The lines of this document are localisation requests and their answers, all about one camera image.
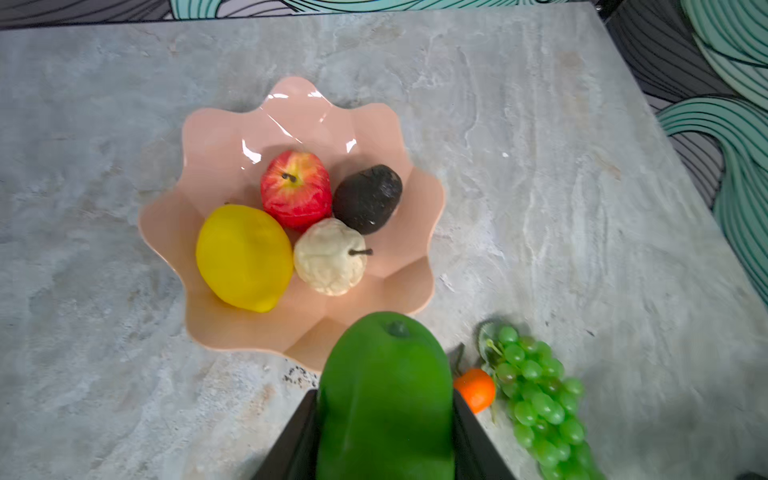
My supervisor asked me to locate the dark avocado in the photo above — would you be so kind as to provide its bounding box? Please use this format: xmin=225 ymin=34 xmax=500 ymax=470
xmin=332 ymin=164 xmax=403 ymax=235

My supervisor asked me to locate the black corner frame post right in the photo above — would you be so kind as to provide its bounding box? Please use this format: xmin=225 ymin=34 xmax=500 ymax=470
xmin=593 ymin=0 xmax=623 ymax=20

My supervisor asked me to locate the orange tomato right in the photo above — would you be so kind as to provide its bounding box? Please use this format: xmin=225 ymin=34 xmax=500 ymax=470
xmin=452 ymin=344 xmax=497 ymax=414

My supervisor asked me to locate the red fake apple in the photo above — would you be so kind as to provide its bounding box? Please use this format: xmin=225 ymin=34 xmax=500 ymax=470
xmin=260 ymin=150 xmax=332 ymax=232

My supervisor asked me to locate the yellow lemon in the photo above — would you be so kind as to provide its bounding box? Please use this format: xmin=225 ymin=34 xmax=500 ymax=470
xmin=195 ymin=204 xmax=293 ymax=313

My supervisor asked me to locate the green grape bunch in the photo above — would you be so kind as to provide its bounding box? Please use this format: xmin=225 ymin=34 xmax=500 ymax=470
xmin=477 ymin=320 xmax=605 ymax=479

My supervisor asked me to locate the pink scalloped fruit bowl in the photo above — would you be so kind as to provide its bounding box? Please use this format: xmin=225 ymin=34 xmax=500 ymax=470
xmin=137 ymin=75 xmax=446 ymax=373

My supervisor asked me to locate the green lime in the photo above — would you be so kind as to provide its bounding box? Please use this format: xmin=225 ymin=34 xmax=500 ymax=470
xmin=316 ymin=312 xmax=455 ymax=479

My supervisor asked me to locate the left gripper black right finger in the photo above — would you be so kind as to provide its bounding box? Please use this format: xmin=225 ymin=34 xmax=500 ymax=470
xmin=452 ymin=390 xmax=515 ymax=480

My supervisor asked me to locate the cream fake garlic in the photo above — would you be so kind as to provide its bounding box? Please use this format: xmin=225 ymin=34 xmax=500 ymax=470
xmin=293 ymin=218 xmax=373 ymax=296

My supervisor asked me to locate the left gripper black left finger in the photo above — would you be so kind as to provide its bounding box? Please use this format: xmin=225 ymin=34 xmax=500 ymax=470
xmin=252 ymin=389 xmax=320 ymax=480

